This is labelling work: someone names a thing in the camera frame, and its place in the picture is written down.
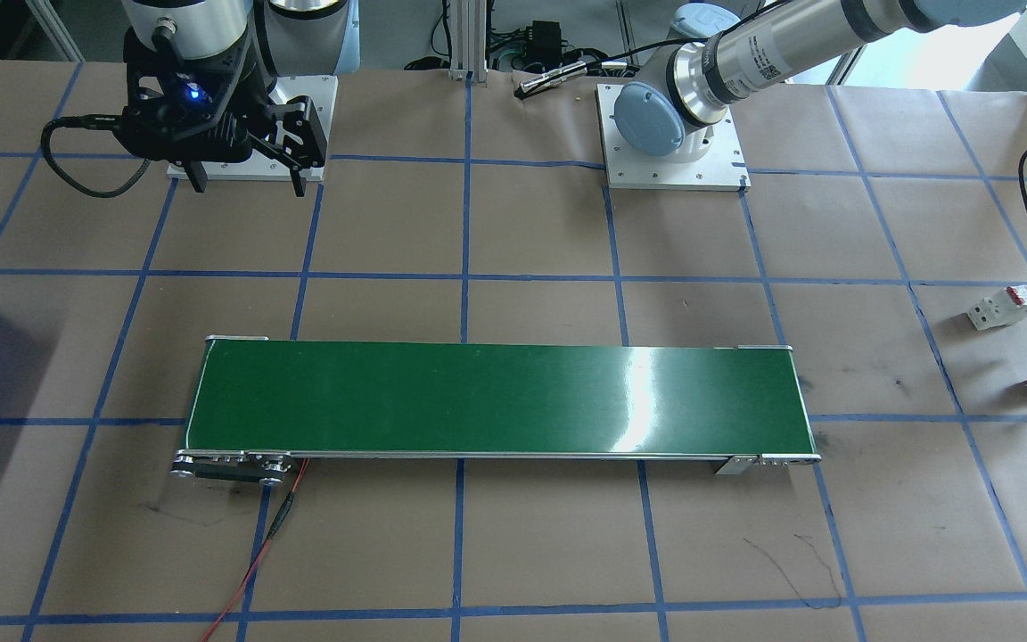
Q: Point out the metal bar frame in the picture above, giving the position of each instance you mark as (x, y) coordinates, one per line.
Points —
(467, 36)

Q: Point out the green belt conveyor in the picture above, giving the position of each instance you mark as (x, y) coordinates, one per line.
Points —
(478, 401)

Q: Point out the grey metal bar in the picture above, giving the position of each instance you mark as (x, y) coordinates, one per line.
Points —
(57, 31)

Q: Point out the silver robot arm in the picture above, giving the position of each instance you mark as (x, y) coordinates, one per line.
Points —
(201, 22)
(745, 62)

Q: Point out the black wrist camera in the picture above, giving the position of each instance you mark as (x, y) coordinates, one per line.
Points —
(210, 141)

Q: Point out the black power adapter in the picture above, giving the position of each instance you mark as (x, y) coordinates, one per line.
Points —
(546, 40)

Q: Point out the white red circuit breaker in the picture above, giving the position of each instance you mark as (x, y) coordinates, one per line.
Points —
(999, 308)

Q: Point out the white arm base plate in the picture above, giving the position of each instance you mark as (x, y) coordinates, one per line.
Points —
(718, 169)
(322, 89)

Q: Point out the silver metal cylinder tool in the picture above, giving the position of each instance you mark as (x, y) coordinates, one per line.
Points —
(551, 78)

